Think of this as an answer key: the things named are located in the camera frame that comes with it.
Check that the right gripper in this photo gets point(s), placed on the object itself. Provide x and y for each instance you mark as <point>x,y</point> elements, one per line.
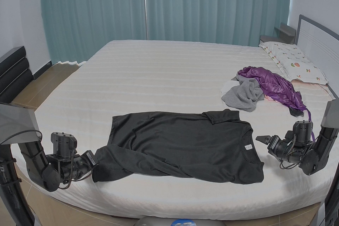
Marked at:
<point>279,149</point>

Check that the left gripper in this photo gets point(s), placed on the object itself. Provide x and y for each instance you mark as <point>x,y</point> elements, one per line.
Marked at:
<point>82,166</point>

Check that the black T-shirt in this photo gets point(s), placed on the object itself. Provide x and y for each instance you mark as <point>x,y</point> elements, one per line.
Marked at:
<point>172,145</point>

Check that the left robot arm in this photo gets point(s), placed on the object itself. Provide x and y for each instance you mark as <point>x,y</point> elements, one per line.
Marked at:
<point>34,161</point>

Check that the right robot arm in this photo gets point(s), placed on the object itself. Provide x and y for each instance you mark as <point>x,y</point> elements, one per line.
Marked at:
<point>323,145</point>

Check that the bed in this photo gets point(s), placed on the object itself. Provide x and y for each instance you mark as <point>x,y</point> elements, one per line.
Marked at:
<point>159,74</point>

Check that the pink garment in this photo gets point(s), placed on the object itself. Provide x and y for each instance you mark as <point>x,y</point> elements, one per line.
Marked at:
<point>268,98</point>

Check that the black mesh garment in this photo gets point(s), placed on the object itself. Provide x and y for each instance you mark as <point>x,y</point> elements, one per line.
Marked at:
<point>296,112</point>

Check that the grey garment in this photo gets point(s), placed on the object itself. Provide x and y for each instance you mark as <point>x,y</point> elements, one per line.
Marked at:
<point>238,99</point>

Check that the purple garment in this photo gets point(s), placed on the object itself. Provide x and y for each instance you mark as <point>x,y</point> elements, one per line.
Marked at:
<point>275,84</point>

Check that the white printed pillow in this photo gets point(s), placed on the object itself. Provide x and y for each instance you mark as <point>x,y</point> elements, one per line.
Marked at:
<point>294,60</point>

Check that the grey bedside table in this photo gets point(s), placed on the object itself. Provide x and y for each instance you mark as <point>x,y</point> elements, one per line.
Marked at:
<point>280,34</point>

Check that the black chest of drawers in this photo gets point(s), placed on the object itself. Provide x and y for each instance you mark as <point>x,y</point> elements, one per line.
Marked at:
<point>13,74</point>

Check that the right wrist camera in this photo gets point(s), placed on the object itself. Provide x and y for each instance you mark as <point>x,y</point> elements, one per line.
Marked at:
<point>289,137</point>

